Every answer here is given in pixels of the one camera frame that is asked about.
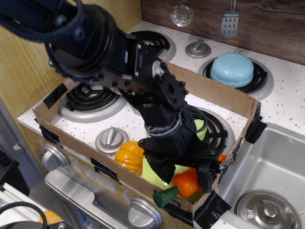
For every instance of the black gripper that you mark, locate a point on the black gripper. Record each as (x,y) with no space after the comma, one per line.
(207,168)

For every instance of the orange toy carrot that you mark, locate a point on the orange toy carrot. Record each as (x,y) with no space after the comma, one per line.
(185,184)

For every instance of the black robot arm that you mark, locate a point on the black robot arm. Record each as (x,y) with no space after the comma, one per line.
(84,43)

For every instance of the light green plastic plate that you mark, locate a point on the light green plastic plate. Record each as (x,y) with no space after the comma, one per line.
(149,175)

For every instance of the light green toy vegetable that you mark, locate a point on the light green toy vegetable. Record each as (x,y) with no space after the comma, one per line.
(201,128)

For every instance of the orange toy pumpkin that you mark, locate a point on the orange toy pumpkin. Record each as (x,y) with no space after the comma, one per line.
(130,156)

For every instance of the silver right oven knob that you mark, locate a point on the silver right oven knob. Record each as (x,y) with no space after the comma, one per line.
(142,215)

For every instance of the silver oven knob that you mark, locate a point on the silver oven knob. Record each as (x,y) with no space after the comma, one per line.
(142,215)
(53,158)

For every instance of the silver front stovetop knob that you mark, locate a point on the silver front stovetop knob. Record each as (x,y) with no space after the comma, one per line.
(110,140)

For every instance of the silver stovetop knob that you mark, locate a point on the silver stovetop knob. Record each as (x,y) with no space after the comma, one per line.
(198,49)
(110,140)

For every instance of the steel pot lid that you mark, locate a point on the steel pot lid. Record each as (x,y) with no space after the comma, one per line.
(267,210)

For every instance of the brown cardboard fence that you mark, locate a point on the brown cardboard fence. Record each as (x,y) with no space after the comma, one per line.
(112,184)

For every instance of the steel sink basin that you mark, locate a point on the steel sink basin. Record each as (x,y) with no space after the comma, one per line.
(275,162)

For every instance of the back right stove burner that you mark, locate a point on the back right stove burner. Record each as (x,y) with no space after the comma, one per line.
(261,85)

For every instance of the light blue plastic bowl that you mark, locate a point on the light blue plastic bowl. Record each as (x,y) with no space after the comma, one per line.
(232,69)

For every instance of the silver back stovetop knob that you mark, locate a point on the silver back stovetop knob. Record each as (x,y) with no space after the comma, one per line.
(198,49)

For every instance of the front left stove burner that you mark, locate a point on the front left stove burner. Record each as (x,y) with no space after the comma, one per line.
(88,103)

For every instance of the back left stove burner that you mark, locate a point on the back left stove burner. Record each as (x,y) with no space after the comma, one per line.
(161,43)

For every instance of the silver left oven knob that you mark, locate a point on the silver left oven knob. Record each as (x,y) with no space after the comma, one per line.
(53,158)

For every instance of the orange object bottom left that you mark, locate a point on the orange object bottom left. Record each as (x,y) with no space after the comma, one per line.
(52,217)

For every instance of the hanging metal slotted spatula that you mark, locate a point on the hanging metal slotted spatula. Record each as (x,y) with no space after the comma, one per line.
(229,24)

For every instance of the hanging metal strainer spoon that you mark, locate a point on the hanging metal strainer spoon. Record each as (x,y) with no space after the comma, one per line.
(182,14)

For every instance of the silver oven door handle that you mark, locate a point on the silver oven door handle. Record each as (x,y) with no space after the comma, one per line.
(81,198)

